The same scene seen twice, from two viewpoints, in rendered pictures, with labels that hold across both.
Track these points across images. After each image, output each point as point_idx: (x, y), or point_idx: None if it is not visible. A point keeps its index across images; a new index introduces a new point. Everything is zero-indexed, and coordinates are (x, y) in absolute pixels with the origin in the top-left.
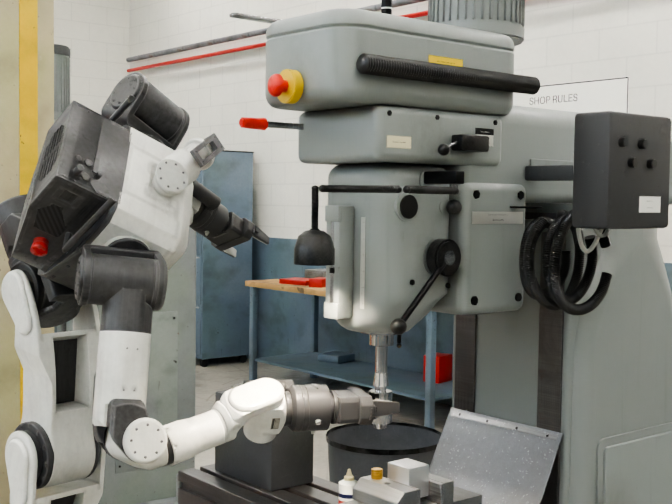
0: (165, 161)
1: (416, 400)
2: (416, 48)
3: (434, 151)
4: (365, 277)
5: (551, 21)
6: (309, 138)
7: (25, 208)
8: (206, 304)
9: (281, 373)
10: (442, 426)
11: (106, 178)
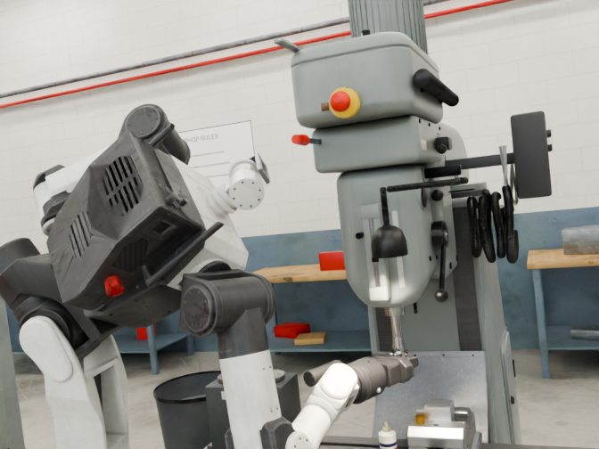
0: (242, 181)
1: (129, 354)
2: (422, 68)
3: (430, 151)
4: (402, 260)
5: (192, 87)
6: (330, 151)
7: (76, 249)
8: None
9: (13, 358)
10: (161, 367)
11: (186, 204)
